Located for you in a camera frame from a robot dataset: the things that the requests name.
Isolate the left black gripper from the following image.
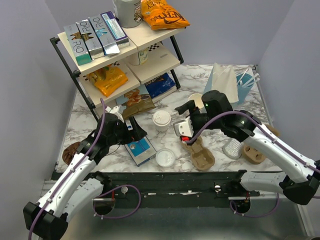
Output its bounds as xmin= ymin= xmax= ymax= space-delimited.
xmin=107 ymin=116 xmax=147 ymax=147

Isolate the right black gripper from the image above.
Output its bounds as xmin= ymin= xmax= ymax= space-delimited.
xmin=174 ymin=99 xmax=223 ymax=145

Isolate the stack of paper cups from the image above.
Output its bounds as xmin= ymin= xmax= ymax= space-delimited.
xmin=188 ymin=93 xmax=204 ymax=109

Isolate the single white lid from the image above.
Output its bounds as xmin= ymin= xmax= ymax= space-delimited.
xmin=152 ymin=110 xmax=171 ymax=126

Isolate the stack of white lids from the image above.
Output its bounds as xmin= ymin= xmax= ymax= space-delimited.
xmin=155 ymin=148 xmax=176 ymax=168

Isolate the light blue paper bag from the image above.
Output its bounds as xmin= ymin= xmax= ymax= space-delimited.
xmin=203 ymin=62 xmax=254 ymax=104

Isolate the single brown cup carrier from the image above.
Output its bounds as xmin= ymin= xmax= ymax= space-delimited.
xmin=180 ymin=136 xmax=215 ymax=171

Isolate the single paper cup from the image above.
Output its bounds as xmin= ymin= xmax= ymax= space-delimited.
xmin=155 ymin=123 xmax=170 ymax=132

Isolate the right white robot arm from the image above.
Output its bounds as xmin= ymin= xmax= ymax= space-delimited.
xmin=173 ymin=90 xmax=320 ymax=205

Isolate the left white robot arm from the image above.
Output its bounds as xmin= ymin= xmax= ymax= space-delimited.
xmin=23 ymin=113 xmax=147 ymax=240

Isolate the blue razor package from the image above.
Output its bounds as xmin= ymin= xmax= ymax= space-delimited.
xmin=124 ymin=137 xmax=157 ymax=167

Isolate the brown and blue snack bag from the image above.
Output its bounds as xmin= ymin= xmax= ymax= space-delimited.
xmin=116 ymin=84 xmax=156 ymax=120

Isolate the blue chip bag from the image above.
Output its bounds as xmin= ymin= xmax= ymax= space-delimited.
xmin=144 ymin=73 xmax=176 ymax=99

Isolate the black and cream shelf rack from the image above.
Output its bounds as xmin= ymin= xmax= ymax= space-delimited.
xmin=50 ymin=22 xmax=184 ymax=119

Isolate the blue cup with stirrers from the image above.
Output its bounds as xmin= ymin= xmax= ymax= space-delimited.
xmin=236 ymin=73 xmax=259 ymax=105

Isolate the yellow snack bag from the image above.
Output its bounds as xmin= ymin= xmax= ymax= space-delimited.
xmin=86 ymin=65 xmax=128 ymax=97

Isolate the white bowl on shelf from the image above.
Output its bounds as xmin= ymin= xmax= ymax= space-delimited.
xmin=127 ymin=48 xmax=149 ymax=66

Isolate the brown cardboard cup carrier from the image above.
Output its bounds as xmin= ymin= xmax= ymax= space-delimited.
xmin=242 ymin=124 xmax=280 ymax=165

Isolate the blue R.O carton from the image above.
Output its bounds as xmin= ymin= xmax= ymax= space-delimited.
xmin=88 ymin=15 xmax=120 ymax=56

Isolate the silver R.O carton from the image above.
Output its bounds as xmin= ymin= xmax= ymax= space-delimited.
xmin=76 ymin=19 xmax=105 ymax=60

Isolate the orange chip bag top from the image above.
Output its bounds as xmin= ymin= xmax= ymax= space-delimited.
xmin=141 ymin=0 xmax=190 ymax=30

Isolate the purple and white box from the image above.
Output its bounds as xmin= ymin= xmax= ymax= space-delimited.
xmin=100 ymin=11 xmax=130 ymax=49

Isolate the teal R.O carton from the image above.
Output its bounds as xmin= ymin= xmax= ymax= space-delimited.
xmin=63 ymin=23 xmax=92 ymax=66

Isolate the grey printed mug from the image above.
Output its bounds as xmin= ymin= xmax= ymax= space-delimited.
xmin=112 ymin=0 xmax=142 ymax=28

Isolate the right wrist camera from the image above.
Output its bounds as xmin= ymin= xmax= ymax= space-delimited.
xmin=173 ymin=116 xmax=194 ymax=138

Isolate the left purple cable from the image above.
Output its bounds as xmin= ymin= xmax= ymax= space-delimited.
xmin=27 ymin=97 xmax=142 ymax=240

